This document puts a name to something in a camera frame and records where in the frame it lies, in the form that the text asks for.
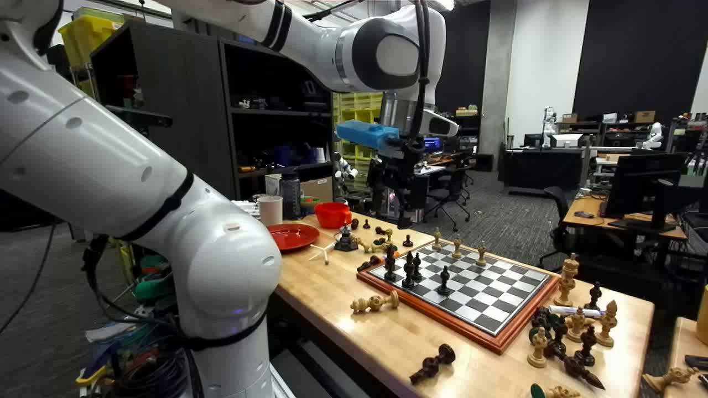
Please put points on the red plate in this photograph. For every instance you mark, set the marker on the red plate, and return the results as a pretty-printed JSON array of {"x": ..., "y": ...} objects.
[{"x": 293, "y": 234}]

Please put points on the dark storage cabinet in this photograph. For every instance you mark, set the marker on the dark storage cabinet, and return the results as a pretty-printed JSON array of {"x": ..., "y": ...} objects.
[{"x": 233, "y": 114}]

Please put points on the black white chessboard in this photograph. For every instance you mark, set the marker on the black white chessboard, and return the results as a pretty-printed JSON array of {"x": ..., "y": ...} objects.
[{"x": 487, "y": 298}]

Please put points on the red bowl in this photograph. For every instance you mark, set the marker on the red bowl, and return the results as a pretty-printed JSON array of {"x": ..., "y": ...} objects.
[{"x": 333, "y": 215}]

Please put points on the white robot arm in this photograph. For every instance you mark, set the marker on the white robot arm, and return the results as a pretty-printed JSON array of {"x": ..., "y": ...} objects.
[{"x": 68, "y": 156}]

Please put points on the dark fallen chess piece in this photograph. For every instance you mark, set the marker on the dark fallen chess piece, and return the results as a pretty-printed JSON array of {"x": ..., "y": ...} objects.
[{"x": 432, "y": 362}]

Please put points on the white cup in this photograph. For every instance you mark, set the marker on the white cup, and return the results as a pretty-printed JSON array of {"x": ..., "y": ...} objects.
[{"x": 271, "y": 209}]

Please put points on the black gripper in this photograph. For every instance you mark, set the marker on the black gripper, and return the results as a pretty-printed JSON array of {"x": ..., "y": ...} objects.
[{"x": 398, "y": 192}]

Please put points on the tan fallen chess piece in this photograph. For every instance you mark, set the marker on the tan fallen chess piece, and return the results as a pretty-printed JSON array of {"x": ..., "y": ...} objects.
[{"x": 374, "y": 303}]

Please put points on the black computer monitor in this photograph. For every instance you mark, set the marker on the black computer monitor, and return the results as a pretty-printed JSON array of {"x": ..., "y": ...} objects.
[{"x": 639, "y": 181}]

